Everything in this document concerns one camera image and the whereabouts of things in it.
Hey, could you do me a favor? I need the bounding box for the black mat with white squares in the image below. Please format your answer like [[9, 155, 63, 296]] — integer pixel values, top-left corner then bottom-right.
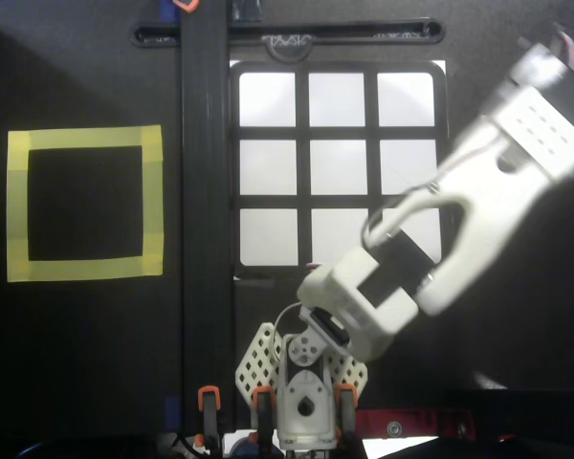
[[229, 59, 449, 269]]

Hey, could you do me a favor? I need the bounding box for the orange black spring clamp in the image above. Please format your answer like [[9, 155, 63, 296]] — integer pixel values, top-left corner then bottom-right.
[[250, 384, 277, 446], [195, 384, 224, 453]]

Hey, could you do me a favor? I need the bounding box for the yellow tape square outline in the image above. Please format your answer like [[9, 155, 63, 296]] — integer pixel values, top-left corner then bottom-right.
[[6, 124, 166, 284]]

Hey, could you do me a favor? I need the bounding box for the black vertical rail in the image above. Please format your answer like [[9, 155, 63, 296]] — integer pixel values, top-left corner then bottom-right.
[[180, 0, 233, 431]]

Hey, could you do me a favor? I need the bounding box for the white perforated base plate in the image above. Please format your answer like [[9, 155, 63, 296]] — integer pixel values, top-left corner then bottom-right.
[[233, 320, 370, 408]]

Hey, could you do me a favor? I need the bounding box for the red pole mount bracket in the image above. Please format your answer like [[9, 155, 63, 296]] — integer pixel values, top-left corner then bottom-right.
[[355, 405, 475, 439]]

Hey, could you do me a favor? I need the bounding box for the red white servo wire bundle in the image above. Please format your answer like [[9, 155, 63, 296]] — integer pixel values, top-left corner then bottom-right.
[[552, 26, 574, 68]]

